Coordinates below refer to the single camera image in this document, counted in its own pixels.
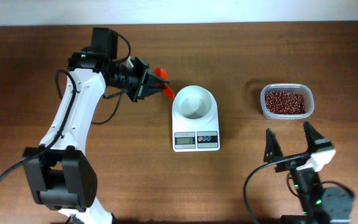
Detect clear plastic bean container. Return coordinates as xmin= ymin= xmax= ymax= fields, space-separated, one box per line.
xmin=260 ymin=83 xmax=314 ymax=120

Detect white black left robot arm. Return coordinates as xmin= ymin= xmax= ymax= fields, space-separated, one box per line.
xmin=23 ymin=27 xmax=167 ymax=223

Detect white digital kitchen scale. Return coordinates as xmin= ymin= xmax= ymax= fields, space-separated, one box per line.
xmin=172 ymin=94 xmax=221 ymax=152

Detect white round bowl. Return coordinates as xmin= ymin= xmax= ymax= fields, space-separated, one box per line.
xmin=172 ymin=85 xmax=214 ymax=120

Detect red plastic scoop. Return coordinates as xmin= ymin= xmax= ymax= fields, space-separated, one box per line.
xmin=154 ymin=67 xmax=175 ymax=100

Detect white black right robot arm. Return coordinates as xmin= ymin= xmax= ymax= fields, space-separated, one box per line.
xmin=264 ymin=121 xmax=355 ymax=223

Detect red adzuki beans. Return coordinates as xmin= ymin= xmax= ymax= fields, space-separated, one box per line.
xmin=264 ymin=91 xmax=306 ymax=114

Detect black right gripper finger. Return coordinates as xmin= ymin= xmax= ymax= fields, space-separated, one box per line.
xmin=303 ymin=121 xmax=333 ymax=152
xmin=264 ymin=128 xmax=283 ymax=163

